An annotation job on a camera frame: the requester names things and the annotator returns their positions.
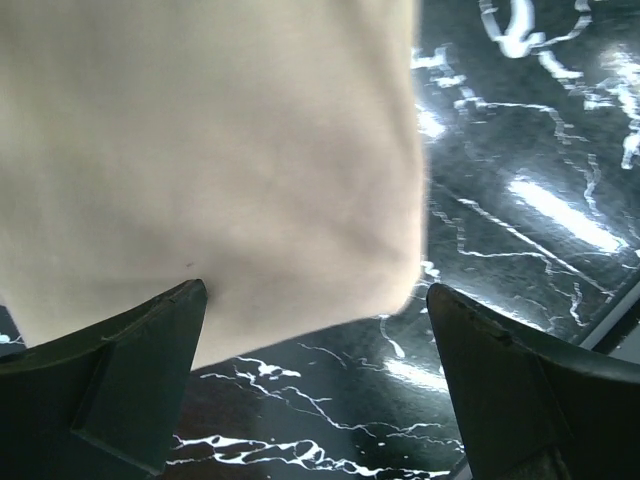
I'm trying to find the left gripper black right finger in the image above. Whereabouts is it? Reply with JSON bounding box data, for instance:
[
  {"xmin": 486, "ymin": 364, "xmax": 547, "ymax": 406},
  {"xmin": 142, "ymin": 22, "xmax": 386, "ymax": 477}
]
[{"xmin": 426, "ymin": 283, "xmax": 639, "ymax": 479}]

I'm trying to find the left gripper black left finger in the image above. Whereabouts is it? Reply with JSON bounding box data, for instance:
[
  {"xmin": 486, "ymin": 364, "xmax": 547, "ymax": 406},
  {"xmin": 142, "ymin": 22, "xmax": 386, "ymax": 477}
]
[{"xmin": 1, "ymin": 280, "xmax": 208, "ymax": 480}]

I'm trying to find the beige t shirt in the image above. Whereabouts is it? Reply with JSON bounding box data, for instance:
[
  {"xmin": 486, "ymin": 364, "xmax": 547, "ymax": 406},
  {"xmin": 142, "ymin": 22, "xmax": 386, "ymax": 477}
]
[{"xmin": 1, "ymin": 1, "xmax": 426, "ymax": 368}]

